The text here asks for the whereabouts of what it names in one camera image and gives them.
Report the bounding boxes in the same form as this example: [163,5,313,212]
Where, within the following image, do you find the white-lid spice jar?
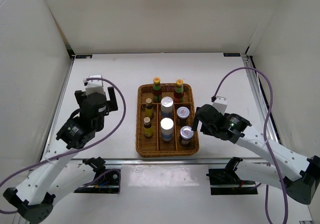
[179,126,194,146]
[176,106,190,126]

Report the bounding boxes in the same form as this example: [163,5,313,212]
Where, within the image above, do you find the silver-lid salt shaker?
[160,118,174,142]
[160,96,174,118]

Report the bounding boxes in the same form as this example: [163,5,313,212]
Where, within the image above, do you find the yellow-label small bottle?
[145,98,154,119]
[143,117,154,137]

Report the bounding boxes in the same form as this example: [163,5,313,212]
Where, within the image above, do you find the yellow-cap sauce bottle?
[152,77,162,103]
[173,79,184,103]

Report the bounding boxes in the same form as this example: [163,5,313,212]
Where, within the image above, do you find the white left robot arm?
[3,87,118,223]

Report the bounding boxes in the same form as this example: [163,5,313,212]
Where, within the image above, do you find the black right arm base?
[206,168,258,195]

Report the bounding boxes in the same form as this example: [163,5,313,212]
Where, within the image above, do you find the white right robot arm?
[192,104,320,204]

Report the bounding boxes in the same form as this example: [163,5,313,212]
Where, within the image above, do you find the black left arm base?
[74,157,121,194]

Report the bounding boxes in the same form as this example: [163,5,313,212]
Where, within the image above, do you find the brown wicker basket tray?
[135,84,200,158]

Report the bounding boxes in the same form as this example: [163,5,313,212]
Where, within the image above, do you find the blue label sticker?
[223,53,241,57]
[75,55,93,59]

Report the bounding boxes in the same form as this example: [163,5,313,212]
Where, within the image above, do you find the right blue label sticker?
[223,53,241,57]

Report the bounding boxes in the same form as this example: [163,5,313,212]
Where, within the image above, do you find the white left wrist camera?
[83,79,105,96]

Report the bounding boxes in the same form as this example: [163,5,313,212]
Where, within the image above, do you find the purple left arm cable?
[0,78,127,214]

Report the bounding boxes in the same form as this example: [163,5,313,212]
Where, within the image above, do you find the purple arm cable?
[0,78,127,214]
[213,67,290,224]

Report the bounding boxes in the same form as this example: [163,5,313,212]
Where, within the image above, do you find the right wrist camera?
[212,96,228,114]

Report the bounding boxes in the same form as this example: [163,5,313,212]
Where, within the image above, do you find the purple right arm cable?
[213,67,290,224]

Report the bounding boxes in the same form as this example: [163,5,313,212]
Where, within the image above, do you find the aluminium table frame rail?
[241,53,281,144]

